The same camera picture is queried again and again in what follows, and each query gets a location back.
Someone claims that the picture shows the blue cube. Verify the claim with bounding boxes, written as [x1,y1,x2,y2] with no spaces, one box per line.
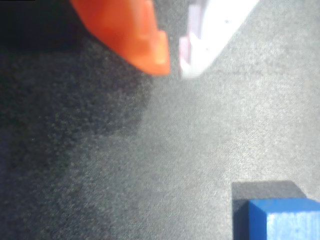
[232,197,320,240]

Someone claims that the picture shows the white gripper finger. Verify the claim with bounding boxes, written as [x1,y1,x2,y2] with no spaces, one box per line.
[179,0,261,79]

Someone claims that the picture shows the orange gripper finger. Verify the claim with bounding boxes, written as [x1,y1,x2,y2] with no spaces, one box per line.
[69,0,172,77]

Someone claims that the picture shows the dark grey felt mat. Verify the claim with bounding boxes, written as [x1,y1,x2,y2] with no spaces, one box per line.
[0,0,320,240]

